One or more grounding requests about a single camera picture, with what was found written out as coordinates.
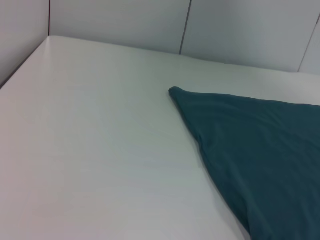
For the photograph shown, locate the dark teal shirt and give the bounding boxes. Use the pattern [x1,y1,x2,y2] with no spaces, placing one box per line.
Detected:
[168,86,320,240]

